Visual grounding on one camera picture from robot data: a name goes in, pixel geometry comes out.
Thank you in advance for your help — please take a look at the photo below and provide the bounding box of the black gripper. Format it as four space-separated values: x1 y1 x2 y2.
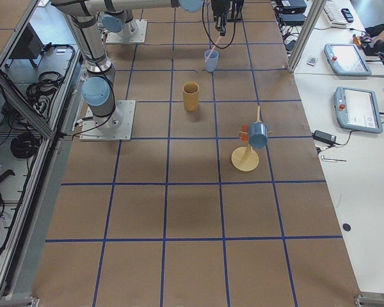
211 0 230 36

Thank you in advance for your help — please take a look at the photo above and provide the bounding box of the light blue plastic cup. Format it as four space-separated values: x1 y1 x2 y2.
204 49 219 72

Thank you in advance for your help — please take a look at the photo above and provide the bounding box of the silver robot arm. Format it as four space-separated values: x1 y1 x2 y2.
51 0 204 74
99 2 229 40

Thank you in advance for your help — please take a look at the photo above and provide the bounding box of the bamboo cylinder holder cup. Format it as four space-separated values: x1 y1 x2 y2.
182 82 200 111

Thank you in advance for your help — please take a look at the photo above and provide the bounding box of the orange mug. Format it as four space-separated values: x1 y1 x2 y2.
239 125 249 142

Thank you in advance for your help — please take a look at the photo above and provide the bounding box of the blue mug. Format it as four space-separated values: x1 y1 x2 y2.
248 122 268 149

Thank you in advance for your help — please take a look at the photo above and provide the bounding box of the upper teach pendant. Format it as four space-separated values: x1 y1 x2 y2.
324 43 372 76

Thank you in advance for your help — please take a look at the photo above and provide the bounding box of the teach pendant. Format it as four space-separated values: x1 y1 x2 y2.
333 86 383 134
324 43 372 76

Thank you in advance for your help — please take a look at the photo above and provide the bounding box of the wooden mug tree stand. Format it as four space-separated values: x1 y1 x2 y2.
231 106 272 172

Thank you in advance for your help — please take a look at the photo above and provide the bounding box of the black power adapter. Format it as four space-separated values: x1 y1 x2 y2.
312 130 337 145

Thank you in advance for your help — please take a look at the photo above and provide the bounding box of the lower teach pendant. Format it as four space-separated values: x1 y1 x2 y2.
333 86 383 134

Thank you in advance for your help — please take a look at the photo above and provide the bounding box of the allen key tool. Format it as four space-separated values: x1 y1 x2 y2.
321 155 347 162

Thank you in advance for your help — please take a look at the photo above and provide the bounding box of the black monitor box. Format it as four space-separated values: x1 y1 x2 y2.
6 23 44 67

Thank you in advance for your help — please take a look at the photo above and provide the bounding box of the black wire mug rack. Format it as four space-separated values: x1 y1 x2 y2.
227 0 244 22

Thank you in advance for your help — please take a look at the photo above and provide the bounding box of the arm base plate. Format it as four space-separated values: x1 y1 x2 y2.
106 19 148 44
79 100 136 141

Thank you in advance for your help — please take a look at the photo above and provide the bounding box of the aluminium frame post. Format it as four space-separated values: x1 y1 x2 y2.
287 0 326 73

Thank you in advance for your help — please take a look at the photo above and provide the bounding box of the coiled black cable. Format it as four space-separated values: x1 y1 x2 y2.
10 131 39 161

